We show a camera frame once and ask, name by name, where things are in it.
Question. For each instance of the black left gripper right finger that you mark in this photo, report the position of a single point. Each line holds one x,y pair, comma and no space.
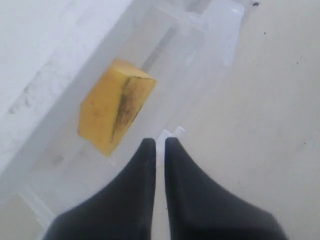
200,209

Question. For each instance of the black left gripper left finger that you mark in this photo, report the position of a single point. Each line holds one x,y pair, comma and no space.
123,210

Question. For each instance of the yellow cheese block sponge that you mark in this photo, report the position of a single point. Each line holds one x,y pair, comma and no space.
112,105

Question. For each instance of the clear drawer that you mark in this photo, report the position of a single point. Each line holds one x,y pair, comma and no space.
185,45

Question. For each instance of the white plastic drawer cabinet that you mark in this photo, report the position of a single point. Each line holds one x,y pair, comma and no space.
52,52

